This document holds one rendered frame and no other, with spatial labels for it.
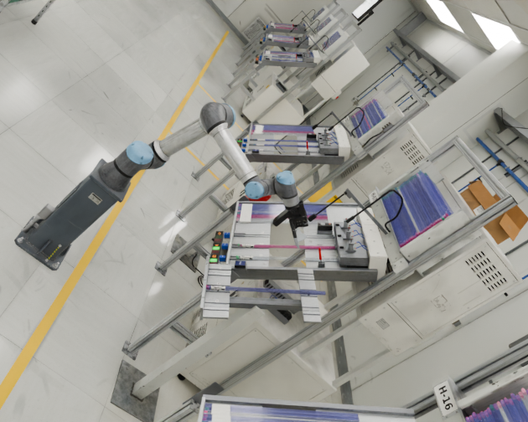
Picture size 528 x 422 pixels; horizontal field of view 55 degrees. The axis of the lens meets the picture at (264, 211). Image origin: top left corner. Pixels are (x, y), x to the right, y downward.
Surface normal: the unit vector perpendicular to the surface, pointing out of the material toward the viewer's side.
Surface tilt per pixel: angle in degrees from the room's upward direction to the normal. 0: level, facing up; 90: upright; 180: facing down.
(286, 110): 90
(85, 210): 90
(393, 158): 90
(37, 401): 0
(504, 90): 90
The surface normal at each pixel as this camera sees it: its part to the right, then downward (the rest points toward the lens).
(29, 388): 0.74, -0.58
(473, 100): -0.04, 0.47
